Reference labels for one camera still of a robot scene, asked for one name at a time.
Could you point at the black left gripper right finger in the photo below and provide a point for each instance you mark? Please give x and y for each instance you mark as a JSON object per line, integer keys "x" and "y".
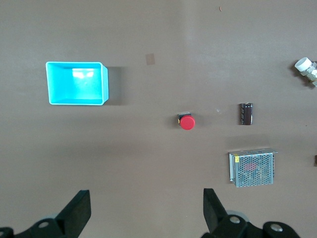
{"x": 218, "y": 218}

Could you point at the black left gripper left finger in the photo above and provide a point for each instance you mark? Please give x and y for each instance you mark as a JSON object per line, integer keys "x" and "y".
{"x": 71, "y": 218}

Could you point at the red push button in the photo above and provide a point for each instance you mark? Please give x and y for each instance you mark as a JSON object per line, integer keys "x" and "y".
{"x": 187, "y": 122}

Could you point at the metal mesh power supply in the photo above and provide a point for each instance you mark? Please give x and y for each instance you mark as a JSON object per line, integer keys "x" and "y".
{"x": 252, "y": 168}

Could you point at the dark cylindrical capacitor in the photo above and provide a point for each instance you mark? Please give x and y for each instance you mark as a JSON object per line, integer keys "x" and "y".
{"x": 245, "y": 114}

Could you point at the cyan plastic box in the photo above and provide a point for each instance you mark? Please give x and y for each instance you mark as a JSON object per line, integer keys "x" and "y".
{"x": 74, "y": 86}

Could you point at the brown tape patch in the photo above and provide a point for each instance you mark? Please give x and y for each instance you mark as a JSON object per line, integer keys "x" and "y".
{"x": 150, "y": 59}

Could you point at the metal valve with white caps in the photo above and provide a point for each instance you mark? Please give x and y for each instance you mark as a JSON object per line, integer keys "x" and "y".
{"x": 305, "y": 67}

